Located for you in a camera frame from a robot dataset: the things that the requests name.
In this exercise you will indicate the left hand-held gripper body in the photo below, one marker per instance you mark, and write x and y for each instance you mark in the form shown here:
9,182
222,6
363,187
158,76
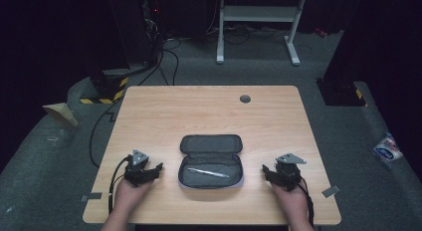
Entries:
136,173

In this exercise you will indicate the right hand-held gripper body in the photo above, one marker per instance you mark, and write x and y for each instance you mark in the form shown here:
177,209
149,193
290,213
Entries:
288,174

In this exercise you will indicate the silver pen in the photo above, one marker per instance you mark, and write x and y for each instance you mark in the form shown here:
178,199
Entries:
209,173

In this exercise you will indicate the grey zip pencil case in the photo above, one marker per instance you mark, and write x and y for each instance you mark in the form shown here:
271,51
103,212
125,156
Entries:
210,164

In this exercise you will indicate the person's left hand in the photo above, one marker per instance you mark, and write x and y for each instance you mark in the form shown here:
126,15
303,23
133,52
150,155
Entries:
129,196

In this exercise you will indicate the grey tape strip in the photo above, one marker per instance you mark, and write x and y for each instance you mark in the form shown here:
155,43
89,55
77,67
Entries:
91,197
331,191

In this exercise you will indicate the black yellow striped stand base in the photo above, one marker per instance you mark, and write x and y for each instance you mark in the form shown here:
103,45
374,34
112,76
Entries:
106,88

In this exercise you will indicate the beige cardboard wedge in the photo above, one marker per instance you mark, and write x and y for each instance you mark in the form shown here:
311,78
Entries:
61,113

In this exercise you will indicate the white blue tissue packet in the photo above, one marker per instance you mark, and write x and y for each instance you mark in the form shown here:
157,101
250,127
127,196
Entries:
387,148

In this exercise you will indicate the black column with striped base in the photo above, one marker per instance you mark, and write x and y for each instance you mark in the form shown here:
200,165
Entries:
348,58

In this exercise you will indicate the black equipment rack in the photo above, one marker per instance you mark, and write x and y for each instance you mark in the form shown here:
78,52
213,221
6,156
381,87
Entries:
139,25

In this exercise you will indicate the small red object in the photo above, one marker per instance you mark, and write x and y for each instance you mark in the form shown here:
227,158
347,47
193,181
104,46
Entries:
320,32

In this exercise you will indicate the white metal stand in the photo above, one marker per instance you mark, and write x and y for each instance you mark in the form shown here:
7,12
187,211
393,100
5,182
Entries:
258,13

